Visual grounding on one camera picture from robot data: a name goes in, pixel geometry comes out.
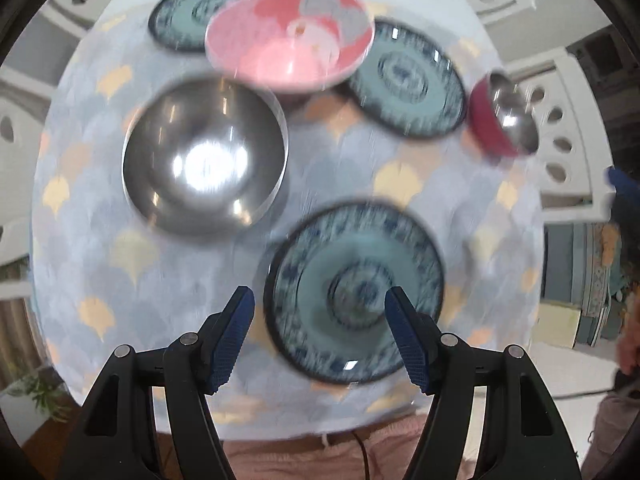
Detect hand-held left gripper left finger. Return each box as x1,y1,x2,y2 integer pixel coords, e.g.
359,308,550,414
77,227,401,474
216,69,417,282
55,285,257,480

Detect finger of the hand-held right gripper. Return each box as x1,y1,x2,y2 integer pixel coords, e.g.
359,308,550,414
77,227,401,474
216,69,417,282
604,166,640,231

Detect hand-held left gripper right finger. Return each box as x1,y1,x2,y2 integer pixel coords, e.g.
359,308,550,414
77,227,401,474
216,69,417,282
384,286,583,480

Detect blue patterned plate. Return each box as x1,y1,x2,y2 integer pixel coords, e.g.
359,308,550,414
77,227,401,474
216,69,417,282
147,0,286,55
262,201,447,387
345,20,468,140

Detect red-sided steel bowl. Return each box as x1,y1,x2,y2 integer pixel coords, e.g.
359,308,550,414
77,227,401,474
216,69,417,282
467,71,542,159

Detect blue-sided steel bowl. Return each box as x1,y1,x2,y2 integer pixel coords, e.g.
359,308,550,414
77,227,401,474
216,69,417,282
121,76,290,237

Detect painted cabinet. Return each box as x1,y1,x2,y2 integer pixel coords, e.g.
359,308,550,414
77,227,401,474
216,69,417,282
542,221,628,347

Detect pale yellow box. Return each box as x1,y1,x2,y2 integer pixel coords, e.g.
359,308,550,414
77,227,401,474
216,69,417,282
536,302,584,349

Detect person's pink pants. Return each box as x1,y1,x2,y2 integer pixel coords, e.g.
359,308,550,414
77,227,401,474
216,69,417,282
155,412,478,480

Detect fan-patterned tablecloth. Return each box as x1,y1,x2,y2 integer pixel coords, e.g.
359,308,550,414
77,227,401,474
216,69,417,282
30,0,547,442

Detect green potted plant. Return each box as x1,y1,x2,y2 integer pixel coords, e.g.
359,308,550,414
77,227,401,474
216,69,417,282
0,366,77,423

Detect brown wooden cabinet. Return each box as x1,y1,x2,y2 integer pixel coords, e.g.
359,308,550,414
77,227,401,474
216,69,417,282
7,395,93,466

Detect pink patterned bowl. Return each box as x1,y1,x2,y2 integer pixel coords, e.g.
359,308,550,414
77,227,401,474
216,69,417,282
204,0,377,97

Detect black cable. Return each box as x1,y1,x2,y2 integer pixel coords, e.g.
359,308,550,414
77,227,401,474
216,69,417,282
351,429,372,480

